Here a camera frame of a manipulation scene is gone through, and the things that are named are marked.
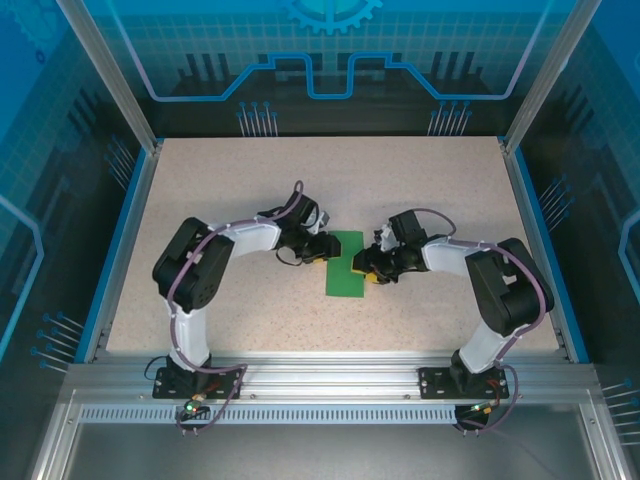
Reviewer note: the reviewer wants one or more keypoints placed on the aluminium frame post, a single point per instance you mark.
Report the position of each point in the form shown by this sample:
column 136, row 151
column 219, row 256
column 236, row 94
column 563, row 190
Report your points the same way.
column 122, row 85
column 546, row 75

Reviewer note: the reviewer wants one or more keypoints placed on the green paper sheet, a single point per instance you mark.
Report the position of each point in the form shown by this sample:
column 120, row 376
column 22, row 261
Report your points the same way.
column 345, row 285

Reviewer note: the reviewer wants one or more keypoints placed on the blue right base strip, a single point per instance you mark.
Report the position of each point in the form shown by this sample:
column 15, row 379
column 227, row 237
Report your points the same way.
column 541, row 225

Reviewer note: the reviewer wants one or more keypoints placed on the grey metal bottom tray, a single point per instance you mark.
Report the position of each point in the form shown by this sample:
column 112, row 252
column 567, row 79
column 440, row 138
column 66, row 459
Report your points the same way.
column 325, row 450

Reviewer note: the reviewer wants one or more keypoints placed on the blue base strip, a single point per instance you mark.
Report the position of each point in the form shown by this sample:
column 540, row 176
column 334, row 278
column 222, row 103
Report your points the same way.
column 115, row 250
column 541, row 225

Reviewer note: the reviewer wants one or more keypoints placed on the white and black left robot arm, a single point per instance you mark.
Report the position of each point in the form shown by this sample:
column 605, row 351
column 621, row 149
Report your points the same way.
column 250, row 240

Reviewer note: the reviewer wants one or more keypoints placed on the aluminium left frame post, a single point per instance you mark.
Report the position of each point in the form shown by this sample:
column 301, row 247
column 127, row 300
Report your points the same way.
column 122, row 85

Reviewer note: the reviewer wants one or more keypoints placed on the blue left base strip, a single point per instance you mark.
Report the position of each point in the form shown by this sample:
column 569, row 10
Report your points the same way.
column 115, row 250

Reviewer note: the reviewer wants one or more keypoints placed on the aluminium right side rail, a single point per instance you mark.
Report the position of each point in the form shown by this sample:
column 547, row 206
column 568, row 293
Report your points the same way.
column 517, row 190

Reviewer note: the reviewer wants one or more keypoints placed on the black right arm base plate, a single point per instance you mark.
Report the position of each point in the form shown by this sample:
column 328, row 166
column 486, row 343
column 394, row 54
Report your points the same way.
column 432, row 385

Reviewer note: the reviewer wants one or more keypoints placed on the aluminium mounting beam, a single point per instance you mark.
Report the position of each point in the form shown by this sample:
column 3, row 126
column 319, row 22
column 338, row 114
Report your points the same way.
column 330, row 375

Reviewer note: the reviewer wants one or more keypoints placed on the aluminium rail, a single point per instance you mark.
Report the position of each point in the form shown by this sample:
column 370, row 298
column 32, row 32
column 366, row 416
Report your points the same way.
column 145, row 190
column 517, row 190

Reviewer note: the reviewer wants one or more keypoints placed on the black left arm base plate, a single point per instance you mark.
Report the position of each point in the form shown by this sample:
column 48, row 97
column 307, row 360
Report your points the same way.
column 162, row 390

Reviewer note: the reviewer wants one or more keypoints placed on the aluminium left side rail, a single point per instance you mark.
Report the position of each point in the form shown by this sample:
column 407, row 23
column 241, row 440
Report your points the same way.
column 145, row 190

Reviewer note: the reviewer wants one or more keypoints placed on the aluminium right frame post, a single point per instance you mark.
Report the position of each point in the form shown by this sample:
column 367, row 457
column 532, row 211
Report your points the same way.
column 546, row 75

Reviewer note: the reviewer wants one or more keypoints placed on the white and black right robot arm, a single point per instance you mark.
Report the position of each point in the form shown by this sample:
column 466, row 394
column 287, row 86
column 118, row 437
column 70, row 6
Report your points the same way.
column 445, row 257

